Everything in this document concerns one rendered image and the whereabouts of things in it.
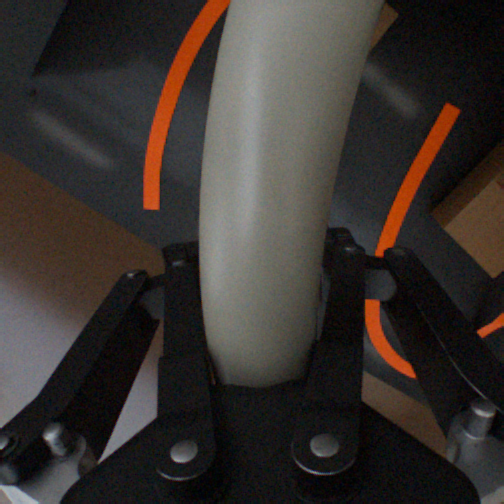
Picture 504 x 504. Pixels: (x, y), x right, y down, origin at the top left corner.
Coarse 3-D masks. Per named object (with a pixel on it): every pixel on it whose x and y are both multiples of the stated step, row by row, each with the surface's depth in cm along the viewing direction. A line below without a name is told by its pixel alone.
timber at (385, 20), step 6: (384, 6) 76; (384, 12) 76; (390, 12) 76; (396, 12) 76; (384, 18) 77; (390, 18) 77; (378, 24) 78; (384, 24) 78; (390, 24) 77; (378, 30) 78; (384, 30) 78; (378, 36) 79; (372, 42) 80; (372, 48) 80
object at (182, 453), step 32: (192, 288) 14; (192, 320) 12; (192, 352) 10; (160, 384) 9; (192, 384) 9; (160, 416) 8; (192, 416) 8; (160, 448) 7; (192, 448) 7; (192, 480) 6
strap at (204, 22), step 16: (224, 0) 88; (208, 16) 90; (192, 32) 92; (208, 32) 92; (192, 48) 94; (176, 64) 96; (176, 80) 98; (176, 96) 100; (160, 112) 102; (448, 112) 95; (160, 128) 104; (432, 128) 97; (448, 128) 97; (160, 144) 106; (432, 144) 99; (160, 160) 108; (416, 160) 101; (144, 176) 111; (416, 176) 103; (144, 192) 113; (400, 192) 106; (400, 208) 108; (400, 224) 110; (384, 240) 113; (368, 304) 123; (368, 320) 126; (496, 320) 112; (384, 352) 131; (400, 368) 134
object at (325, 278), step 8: (328, 232) 17; (328, 240) 16; (328, 248) 16; (328, 256) 16; (328, 264) 16; (328, 272) 17; (320, 280) 17; (328, 280) 17; (320, 288) 17; (328, 288) 17; (320, 296) 17
